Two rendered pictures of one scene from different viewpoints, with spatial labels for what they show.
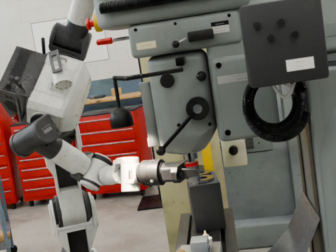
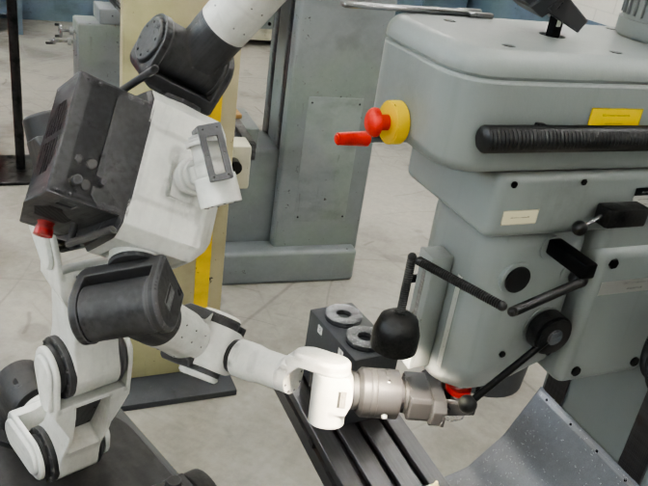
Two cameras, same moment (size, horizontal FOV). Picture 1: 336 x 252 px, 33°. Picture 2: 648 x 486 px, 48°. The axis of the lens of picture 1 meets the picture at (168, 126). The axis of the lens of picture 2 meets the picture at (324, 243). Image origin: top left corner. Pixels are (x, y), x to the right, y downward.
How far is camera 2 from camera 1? 1.35 m
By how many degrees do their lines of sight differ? 35
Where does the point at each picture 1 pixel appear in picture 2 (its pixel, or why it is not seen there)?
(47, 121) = (167, 276)
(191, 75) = (555, 271)
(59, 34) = (175, 51)
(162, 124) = (472, 349)
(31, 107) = (126, 239)
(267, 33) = not seen: outside the picture
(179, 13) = (602, 164)
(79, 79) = not seen: hidden behind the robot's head
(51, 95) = (171, 210)
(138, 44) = (507, 213)
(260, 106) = (635, 332)
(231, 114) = (593, 343)
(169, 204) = not seen: hidden behind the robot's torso
